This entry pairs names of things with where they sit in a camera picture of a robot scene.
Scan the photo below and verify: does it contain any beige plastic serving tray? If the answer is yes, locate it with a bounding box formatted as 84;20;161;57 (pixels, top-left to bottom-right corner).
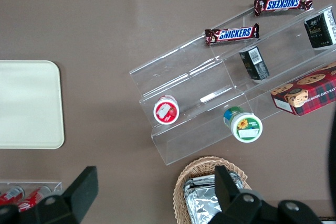
0;60;65;150

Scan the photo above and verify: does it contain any red tartan cookie box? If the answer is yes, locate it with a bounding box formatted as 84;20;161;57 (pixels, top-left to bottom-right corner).
270;61;336;116

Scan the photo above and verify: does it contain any small black carton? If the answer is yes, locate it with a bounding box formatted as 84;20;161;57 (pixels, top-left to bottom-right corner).
303;8;336;49
238;46;270;81

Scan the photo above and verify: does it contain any stack of foil containers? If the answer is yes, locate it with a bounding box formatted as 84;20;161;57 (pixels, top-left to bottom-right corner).
183;172;246;224

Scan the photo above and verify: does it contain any clear acrylic bottle rack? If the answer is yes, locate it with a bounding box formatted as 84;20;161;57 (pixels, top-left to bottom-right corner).
0;180;64;213

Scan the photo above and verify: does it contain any oval light wicker basket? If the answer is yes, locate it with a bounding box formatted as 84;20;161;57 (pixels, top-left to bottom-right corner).
173;155;253;224

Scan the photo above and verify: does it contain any Snickers chocolate bar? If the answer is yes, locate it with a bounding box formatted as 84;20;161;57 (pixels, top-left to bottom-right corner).
253;0;314;17
204;23;260;47

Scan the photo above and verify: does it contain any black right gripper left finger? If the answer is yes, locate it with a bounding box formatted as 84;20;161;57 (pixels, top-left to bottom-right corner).
0;166;99;224

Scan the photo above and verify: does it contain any green lid yogurt cup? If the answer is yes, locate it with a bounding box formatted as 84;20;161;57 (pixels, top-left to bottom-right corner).
223;106;264;144

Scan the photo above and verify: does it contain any red lid yogurt cup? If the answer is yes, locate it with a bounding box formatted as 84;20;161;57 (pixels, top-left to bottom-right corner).
153;93;181;125

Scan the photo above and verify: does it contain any clear acrylic step display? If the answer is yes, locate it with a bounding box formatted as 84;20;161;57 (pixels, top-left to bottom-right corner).
129;0;336;167

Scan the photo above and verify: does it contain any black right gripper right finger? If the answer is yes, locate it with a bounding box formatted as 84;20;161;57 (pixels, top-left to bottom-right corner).
209;165;324;224

